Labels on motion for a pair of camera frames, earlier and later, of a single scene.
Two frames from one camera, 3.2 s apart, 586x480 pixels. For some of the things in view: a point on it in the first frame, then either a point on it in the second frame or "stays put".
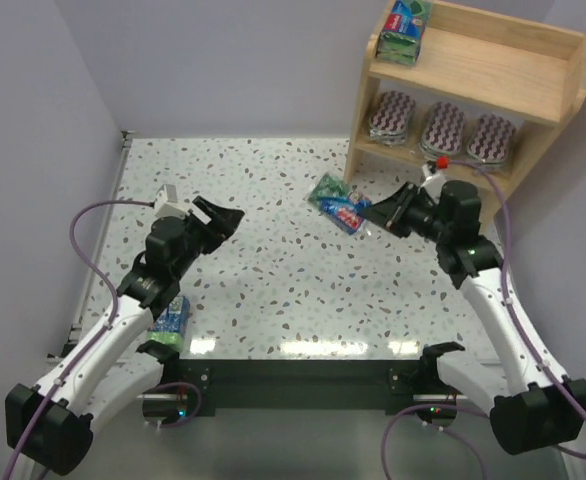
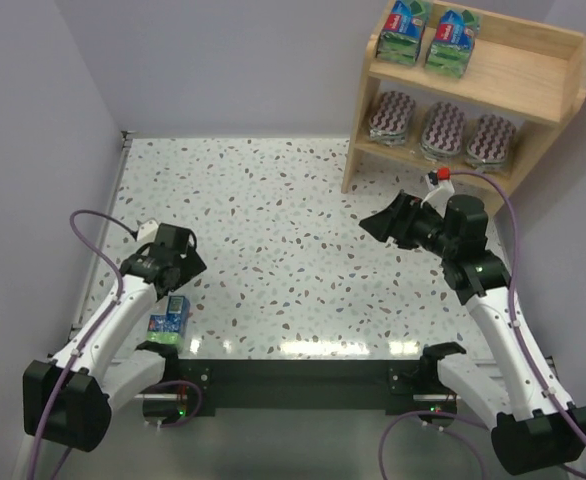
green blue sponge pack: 402,31 stays put
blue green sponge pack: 338,205 -> 451,45
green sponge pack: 169,328 stays put
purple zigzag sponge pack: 443,130 stays put
